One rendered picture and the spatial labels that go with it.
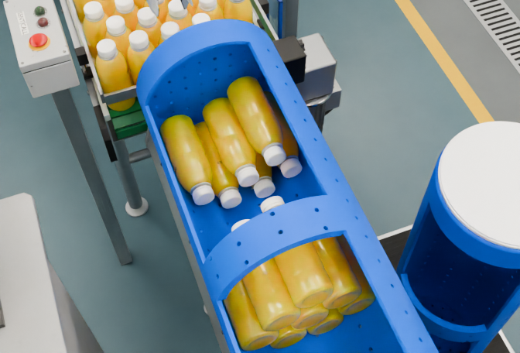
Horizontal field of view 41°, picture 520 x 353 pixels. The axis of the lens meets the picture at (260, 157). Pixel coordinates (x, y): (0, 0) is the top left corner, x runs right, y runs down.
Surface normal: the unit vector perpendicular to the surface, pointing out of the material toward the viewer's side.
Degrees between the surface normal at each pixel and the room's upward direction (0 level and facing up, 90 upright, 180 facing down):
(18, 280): 0
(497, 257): 90
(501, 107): 0
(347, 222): 34
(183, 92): 90
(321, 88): 90
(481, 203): 0
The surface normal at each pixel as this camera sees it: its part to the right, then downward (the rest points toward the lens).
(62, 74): 0.36, 0.77
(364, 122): 0.00, -0.56
